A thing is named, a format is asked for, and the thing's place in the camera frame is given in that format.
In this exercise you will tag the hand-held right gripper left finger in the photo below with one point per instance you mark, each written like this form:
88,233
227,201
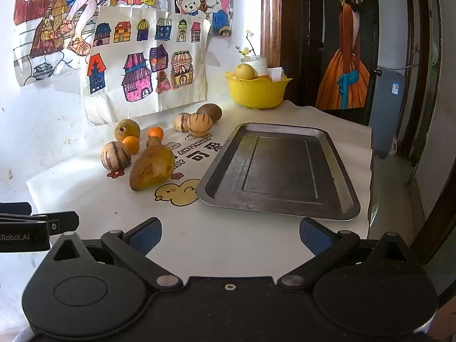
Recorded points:
149,235

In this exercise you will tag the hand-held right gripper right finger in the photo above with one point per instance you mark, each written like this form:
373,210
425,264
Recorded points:
313,237

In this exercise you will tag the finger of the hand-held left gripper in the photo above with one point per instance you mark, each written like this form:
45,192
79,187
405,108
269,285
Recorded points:
16,208
60,221

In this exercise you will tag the large green-brown mango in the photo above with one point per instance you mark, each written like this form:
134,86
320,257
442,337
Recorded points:
152,167

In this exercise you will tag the metal tray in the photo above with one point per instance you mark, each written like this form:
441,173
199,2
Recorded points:
278,164

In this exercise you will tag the medium striped pepino melon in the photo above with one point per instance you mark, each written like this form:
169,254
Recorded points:
112,155

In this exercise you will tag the orange mandarin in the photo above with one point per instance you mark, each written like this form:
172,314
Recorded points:
131,145
155,132

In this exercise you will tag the small round brown fruit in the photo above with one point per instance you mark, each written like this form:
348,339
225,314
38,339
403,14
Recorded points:
153,142

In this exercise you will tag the green pear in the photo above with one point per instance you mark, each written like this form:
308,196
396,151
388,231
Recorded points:
126,129

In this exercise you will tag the small striped pepino melon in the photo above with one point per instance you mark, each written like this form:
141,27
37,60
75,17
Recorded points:
180,122

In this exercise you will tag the large striped pepino melon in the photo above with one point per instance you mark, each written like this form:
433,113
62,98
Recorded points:
199,124

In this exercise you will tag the brown kiwi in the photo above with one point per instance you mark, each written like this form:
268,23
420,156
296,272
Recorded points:
212,111

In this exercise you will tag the white printed table mat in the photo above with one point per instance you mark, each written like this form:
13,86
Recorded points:
213,242

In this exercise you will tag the small pink white object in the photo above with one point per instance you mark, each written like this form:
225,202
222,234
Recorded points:
393,146

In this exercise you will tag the grey refrigerator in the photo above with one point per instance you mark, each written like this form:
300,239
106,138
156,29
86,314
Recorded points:
386,114

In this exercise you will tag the yellow plastic bowl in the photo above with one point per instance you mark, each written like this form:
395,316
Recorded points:
256,92

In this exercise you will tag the white paper carton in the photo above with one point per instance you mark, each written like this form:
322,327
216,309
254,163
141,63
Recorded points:
276,74

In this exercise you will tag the houses drawing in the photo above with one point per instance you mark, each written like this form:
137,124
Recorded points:
142,64

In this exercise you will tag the orange dress lady poster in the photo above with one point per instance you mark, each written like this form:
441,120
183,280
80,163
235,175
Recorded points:
347,60

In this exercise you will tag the white jar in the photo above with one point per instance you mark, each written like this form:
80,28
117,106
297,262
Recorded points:
259,65

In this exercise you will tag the colourful figure drawing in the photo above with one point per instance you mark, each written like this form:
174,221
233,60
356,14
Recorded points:
53,25

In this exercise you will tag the dark wooden door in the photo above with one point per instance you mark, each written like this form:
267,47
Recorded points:
310,25

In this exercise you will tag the dark doorway frame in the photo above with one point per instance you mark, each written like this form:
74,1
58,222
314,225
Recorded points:
422,78

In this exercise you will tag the brown wooden door frame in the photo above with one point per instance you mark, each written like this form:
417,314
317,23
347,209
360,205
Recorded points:
272,14

